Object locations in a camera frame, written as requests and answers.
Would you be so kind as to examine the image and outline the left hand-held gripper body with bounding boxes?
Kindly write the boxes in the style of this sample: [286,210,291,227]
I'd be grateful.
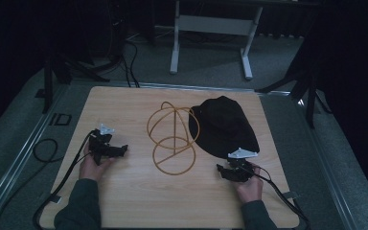
[88,124,116,166]

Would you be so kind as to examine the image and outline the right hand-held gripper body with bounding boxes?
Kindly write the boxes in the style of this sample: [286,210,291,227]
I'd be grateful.
[227,147,259,183]

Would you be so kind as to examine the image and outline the black brimmed hat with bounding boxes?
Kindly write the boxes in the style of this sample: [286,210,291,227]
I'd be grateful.
[188,95,261,160]

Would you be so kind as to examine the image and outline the gold wire hat stand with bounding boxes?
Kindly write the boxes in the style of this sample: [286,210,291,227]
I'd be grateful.
[146,101,201,176]

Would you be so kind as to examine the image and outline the person's right hand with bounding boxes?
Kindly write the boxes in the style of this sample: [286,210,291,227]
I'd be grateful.
[234,162,265,204]

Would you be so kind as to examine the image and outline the person's left hand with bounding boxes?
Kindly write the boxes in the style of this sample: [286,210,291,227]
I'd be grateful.
[79,151,116,182]

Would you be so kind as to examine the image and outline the black tripod stand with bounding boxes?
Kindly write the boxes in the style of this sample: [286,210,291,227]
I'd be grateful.
[34,52,111,115]
[255,57,334,129]

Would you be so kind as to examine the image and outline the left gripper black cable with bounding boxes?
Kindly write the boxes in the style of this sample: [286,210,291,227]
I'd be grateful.
[32,129,96,230]

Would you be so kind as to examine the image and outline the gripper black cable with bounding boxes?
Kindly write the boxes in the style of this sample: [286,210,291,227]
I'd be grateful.
[32,129,96,230]
[251,165,311,230]

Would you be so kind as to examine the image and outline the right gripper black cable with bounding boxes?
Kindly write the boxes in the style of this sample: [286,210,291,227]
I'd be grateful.
[251,165,311,230]

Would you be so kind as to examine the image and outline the black cable loop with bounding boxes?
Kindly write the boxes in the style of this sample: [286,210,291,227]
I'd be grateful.
[32,138,65,164]

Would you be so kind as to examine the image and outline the black floor cables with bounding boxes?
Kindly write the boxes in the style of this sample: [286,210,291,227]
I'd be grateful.
[120,37,141,89]

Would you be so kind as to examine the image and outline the white desk frame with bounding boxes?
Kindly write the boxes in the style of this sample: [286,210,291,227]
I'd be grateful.
[169,0,265,81]

